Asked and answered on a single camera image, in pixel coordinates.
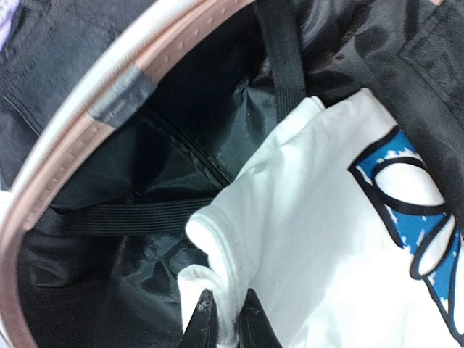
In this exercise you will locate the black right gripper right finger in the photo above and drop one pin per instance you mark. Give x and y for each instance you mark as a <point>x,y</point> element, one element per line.
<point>255,330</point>

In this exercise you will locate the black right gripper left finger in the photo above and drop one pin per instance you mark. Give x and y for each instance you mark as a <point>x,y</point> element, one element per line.
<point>202,330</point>

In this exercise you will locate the beige hard-shell suitcase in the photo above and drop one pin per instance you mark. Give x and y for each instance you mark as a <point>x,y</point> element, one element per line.
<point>93,227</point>

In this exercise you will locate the purple shirt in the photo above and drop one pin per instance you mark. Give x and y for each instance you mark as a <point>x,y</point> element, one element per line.
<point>8,9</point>

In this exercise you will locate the black garment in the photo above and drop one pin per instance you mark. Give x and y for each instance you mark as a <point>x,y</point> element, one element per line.
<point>52,46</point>

